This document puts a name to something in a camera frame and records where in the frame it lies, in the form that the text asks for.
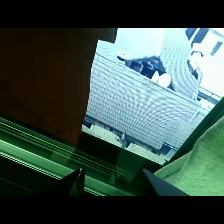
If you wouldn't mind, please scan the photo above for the green garment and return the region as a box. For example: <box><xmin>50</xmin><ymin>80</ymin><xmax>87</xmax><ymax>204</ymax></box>
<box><xmin>154</xmin><ymin>115</ymin><xmax>224</xmax><ymax>197</ymax></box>

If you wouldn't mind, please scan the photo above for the silver frame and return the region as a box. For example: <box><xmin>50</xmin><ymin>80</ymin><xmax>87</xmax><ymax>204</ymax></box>
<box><xmin>0</xmin><ymin>114</ymin><xmax>168</xmax><ymax>197</ymax></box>

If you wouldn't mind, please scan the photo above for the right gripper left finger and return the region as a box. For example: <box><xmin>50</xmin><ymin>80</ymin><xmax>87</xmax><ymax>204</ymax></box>
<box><xmin>55</xmin><ymin>167</ymin><xmax>86</xmax><ymax>197</ymax></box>

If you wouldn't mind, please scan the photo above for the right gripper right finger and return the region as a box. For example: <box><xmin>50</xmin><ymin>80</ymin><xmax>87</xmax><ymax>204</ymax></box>
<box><xmin>142</xmin><ymin>168</ymin><xmax>190</xmax><ymax>197</ymax></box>

